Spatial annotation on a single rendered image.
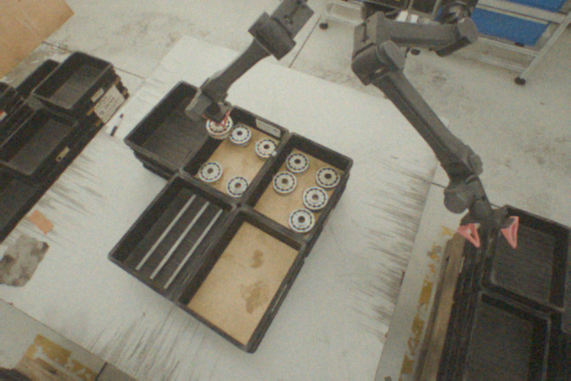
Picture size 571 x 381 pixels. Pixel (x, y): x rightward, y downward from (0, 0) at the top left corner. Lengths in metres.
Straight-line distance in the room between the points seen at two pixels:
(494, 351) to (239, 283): 1.18
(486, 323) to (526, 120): 1.69
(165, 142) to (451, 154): 1.21
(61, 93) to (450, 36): 2.24
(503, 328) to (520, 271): 0.27
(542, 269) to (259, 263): 1.31
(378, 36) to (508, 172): 2.12
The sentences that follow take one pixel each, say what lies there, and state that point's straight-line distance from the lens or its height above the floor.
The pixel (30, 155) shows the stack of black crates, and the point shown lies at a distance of 2.64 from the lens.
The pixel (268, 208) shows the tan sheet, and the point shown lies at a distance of 1.48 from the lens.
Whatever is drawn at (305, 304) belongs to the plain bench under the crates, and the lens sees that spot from 1.50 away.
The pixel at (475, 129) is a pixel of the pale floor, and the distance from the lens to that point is 2.99.
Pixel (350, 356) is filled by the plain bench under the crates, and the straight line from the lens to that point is 1.50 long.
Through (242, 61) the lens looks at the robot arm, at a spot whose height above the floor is 1.48.
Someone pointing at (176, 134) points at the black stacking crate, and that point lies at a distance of 1.74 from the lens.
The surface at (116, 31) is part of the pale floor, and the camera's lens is 3.79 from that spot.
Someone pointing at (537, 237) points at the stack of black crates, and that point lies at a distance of 2.13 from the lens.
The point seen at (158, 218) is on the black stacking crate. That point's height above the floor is 0.83.
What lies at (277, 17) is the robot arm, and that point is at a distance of 0.92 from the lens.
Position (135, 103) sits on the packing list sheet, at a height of 0.70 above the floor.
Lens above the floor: 2.19
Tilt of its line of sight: 60 degrees down
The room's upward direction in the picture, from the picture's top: 2 degrees counter-clockwise
